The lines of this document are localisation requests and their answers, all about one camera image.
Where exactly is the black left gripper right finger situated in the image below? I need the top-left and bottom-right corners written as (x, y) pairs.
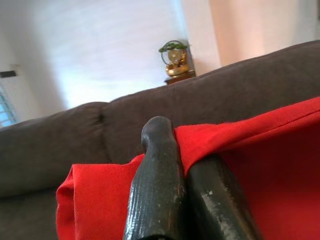
top-left (186, 154), bottom-right (264, 240)

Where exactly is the red pillow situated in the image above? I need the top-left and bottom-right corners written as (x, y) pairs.
top-left (55, 96), bottom-right (320, 240)

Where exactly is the gold ornament with green plant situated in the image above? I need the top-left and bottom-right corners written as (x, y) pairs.
top-left (158, 39), bottom-right (190, 78)

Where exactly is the grey fabric sofa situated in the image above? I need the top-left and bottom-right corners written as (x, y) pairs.
top-left (0, 39), bottom-right (320, 240)

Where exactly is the peach curtain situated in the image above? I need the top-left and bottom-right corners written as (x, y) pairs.
top-left (209, 0), bottom-right (320, 67)

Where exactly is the dark wooden stand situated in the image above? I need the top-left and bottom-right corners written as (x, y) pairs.
top-left (163, 41), bottom-right (197, 86)

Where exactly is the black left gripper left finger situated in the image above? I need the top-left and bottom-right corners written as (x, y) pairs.
top-left (122, 115), bottom-right (188, 240)

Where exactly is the window with grille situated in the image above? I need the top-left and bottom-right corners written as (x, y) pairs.
top-left (0, 84), bottom-right (18, 129)

